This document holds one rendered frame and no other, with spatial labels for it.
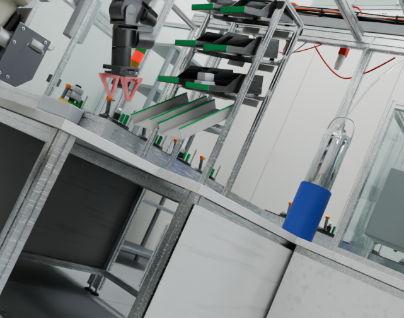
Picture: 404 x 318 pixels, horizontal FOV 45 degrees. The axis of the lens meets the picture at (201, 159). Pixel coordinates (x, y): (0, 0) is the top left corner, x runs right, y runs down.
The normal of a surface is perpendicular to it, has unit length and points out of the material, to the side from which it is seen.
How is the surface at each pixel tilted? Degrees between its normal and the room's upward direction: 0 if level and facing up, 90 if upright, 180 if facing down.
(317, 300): 90
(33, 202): 90
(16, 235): 90
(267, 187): 90
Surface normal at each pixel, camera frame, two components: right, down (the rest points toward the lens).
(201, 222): 0.75, 0.27
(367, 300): -0.52, -0.33
